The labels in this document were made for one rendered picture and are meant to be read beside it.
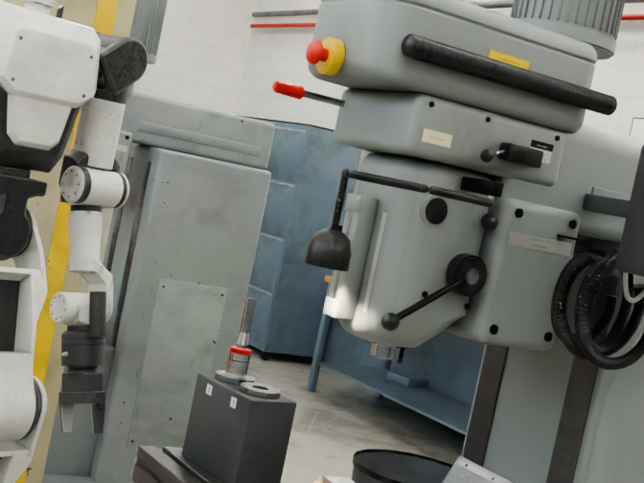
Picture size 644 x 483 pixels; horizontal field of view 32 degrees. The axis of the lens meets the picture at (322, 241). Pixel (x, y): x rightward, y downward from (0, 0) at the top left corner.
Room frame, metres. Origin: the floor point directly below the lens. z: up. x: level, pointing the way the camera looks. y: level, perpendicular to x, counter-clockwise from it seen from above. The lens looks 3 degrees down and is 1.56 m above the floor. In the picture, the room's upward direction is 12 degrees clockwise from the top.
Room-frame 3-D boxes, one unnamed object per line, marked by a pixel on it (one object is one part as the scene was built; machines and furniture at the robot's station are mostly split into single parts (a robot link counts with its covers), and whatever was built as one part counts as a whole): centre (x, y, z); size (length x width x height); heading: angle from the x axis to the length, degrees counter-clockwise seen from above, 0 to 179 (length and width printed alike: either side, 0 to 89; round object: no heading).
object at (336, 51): (1.80, 0.05, 1.76); 0.06 x 0.02 x 0.06; 33
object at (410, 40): (1.82, -0.25, 1.79); 0.45 x 0.04 x 0.04; 123
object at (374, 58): (1.94, -0.16, 1.81); 0.47 x 0.26 x 0.16; 123
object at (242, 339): (2.41, 0.13, 1.22); 0.03 x 0.03 x 0.11
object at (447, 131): (1.95, -0.18, 1.68); 0.34 x 0.24 x 0.10; 123
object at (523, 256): (2.03, -0.31, 1.47); 0.24 x 0.19 x 0.26; 33
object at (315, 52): (1.79, 0.07, 1.76); 0.04 x 0.03 x 0.04; 33
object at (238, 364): (2.41, 0.13, 1.13); 0.05 x 0.05 x 0.05
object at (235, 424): (2.37, 0.10, 1.00); 0.22 x 0.12 x 0.20; 38
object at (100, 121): (2.35, 0.51, 1.52); 0.13 x 0.12 x 0.22; 140
